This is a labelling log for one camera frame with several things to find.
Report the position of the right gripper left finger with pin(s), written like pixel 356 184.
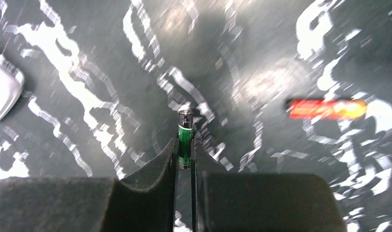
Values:
pixel 142 202

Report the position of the red black battery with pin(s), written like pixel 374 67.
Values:
pixel 341 109

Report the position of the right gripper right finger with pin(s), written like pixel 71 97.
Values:
pixel 259 202

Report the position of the green black battery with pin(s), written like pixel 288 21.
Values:
pixel 185 136

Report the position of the grey remote control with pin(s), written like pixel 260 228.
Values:
pixel 11 85

